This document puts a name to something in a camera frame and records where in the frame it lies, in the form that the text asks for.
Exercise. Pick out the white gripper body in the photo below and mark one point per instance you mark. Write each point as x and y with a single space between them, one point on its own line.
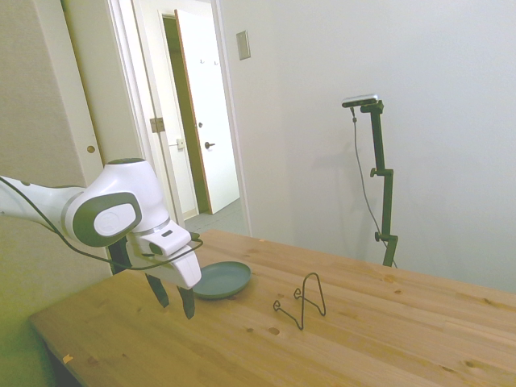
181 266

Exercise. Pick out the brass closet door knob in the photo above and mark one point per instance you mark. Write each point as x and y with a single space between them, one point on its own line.
91 149

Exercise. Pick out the metal door hinge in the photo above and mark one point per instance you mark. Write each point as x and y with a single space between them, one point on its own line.
157 125

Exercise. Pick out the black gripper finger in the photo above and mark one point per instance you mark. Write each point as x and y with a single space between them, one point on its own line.
188 302
160 291

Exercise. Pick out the grey exterior camera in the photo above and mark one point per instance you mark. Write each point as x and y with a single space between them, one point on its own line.
360 100

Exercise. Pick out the dark teal plate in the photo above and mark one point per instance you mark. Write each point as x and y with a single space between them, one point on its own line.
225 280

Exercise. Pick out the grey wall switch plate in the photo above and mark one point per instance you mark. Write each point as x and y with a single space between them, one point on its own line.
243 45

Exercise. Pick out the white door frame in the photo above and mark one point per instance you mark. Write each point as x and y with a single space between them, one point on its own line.
125 60

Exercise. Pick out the metal strike plate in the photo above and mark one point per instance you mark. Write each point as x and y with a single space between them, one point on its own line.
180 142

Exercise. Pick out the black camera stand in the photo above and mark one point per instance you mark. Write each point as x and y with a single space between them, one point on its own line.
383 181

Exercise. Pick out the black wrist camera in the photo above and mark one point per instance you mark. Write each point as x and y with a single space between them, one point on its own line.
195 238

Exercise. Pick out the black box behind table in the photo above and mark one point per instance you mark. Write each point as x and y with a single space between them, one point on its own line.
117 256

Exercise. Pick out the white door with wood edge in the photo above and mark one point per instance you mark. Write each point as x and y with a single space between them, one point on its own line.
209 101

